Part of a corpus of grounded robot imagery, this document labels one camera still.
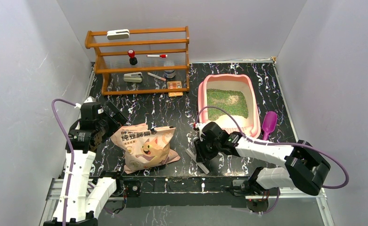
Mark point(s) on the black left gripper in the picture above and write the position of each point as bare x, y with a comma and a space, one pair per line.
113, 117

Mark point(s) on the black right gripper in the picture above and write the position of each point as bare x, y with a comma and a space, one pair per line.
201, 154

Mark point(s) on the cat litter bag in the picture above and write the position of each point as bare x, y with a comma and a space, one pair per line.
145, 148

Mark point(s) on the pink cat litter box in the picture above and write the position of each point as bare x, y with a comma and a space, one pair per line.
231, 102

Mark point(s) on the orange wooden shelf rack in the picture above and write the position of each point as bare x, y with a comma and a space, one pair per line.
112, 61

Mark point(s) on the purple litter scoop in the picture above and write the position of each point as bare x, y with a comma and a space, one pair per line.
269, 124

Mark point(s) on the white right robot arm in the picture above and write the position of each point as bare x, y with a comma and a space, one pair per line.
296, 166

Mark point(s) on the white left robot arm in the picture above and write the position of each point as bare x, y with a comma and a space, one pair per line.
76, 206

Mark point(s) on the grey stapler lower shelf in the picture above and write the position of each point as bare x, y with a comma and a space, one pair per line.
133, 77

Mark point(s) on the red black stamp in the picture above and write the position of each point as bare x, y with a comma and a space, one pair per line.
133, 60

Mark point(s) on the white pen on shelf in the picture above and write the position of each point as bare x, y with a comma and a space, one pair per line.
156, 76

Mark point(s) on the orange snack packet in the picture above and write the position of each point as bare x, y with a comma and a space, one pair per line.
174, 85

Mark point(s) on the small glass jar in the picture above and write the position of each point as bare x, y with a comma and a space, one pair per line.
170, 73

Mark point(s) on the red white marker pen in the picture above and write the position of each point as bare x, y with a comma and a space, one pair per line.
158, 56

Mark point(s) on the white stapler on top shelf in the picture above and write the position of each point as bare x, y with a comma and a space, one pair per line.
118, 34

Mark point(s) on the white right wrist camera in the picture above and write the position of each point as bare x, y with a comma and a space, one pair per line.
198, 127

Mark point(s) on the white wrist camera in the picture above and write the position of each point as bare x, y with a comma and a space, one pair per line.
198, 127
91, 99

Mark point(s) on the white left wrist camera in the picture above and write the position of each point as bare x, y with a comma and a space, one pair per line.
91, 99

